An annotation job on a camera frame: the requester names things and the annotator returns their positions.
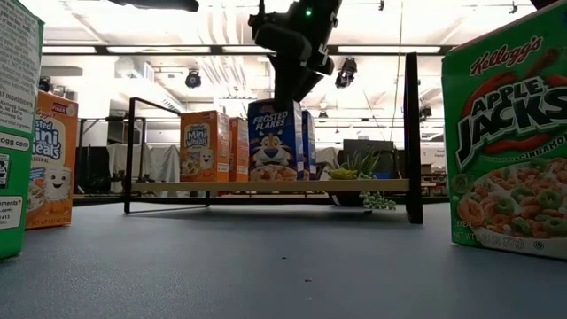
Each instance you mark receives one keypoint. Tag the small black camera device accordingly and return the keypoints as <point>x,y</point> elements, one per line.
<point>44,84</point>

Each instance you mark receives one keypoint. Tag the succulent plant in black pot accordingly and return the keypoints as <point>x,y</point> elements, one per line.
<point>359,163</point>

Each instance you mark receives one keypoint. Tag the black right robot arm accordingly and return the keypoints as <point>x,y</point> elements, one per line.
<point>319,9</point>

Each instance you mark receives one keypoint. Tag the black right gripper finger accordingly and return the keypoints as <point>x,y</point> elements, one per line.
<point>312,82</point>
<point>288,84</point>

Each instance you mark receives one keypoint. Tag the green Apple Jacks cereal box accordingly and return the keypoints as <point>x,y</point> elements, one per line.
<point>17,88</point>
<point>509,133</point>

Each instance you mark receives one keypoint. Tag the black table frame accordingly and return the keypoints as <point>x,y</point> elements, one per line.
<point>102,200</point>

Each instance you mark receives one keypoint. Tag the white cloth covered table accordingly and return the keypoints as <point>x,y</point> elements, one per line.
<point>155,164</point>

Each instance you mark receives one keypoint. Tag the blue Frosted Flakes cereal box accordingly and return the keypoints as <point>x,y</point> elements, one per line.
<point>274,146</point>
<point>310,146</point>

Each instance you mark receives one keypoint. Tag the orange Frosted Mini-Wheats cereal box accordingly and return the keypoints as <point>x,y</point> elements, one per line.
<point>53,177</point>
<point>204,146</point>
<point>239,150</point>

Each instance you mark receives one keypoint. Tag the brown cardboard box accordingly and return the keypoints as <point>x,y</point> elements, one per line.
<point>434,160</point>

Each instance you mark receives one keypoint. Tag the black ceiling spotlight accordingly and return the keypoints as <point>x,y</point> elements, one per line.
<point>346,73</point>
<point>193,80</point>

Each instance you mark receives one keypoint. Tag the wooden cutting board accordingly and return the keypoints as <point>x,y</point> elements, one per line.
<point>266,186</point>

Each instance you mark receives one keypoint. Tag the long ceiling light fixture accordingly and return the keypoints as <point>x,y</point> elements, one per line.
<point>215,50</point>

